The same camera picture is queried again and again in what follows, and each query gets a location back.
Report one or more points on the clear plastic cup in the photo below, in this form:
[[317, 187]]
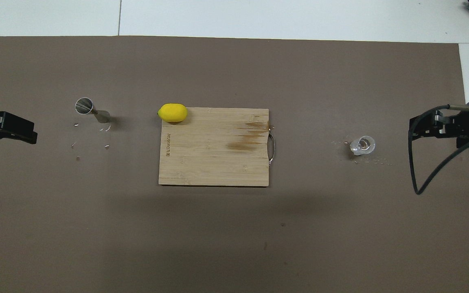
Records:
[[362, 145]]

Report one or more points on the steel double jigger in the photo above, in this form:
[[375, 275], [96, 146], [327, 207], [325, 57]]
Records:
[[84, 106]]

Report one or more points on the yellow lemon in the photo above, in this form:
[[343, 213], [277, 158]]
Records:
[[172, 112]]

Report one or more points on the wooden cutting board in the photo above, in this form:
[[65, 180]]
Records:
[[210, 162]]

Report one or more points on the brown paper table mat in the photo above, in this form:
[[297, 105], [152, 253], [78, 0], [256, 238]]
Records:
[[218, 244]]

